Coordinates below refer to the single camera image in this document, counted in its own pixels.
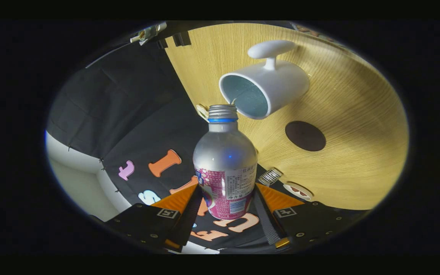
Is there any cluttered side shelf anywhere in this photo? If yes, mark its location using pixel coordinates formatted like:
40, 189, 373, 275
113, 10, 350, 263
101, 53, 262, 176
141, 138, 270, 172
130, 22, 168, 45

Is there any metal wire utensil holder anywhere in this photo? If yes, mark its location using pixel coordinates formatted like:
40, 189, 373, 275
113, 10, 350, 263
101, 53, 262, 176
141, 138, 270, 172
257, 167, 284, 187

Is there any white divided snack tray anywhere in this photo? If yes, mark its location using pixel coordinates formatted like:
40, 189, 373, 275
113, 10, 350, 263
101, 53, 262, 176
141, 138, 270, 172
196, 104, 210, 122

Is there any wooden table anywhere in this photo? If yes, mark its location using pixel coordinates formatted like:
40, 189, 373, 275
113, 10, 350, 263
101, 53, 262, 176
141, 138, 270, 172
165, 23, 409, 210

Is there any dark round coaster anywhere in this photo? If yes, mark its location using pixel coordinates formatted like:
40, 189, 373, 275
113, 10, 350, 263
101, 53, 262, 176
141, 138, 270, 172
285, 121, 327, 152

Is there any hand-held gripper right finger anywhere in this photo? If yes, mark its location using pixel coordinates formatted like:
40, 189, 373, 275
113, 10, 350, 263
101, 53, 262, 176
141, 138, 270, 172
253, 183, 369, 251

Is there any white round plate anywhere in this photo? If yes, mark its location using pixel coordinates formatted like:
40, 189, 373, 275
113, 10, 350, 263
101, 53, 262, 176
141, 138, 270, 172
283, 182, 314, 202

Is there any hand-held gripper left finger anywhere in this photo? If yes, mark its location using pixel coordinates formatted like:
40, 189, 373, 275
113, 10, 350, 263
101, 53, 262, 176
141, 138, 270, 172
105, 184, 203, 252

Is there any silver juice bottle red label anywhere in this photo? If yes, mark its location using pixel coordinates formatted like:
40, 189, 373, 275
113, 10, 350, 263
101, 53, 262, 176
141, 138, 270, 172
192, 104, 258, 220

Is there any white cup blue inside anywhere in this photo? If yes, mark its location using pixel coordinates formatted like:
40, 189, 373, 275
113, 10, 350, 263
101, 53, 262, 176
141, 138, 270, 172
219, 40, 311, 120

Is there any black backdrop cloth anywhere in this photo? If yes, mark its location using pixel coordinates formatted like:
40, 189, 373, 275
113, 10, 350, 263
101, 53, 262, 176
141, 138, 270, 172
46, 23, 281, 252

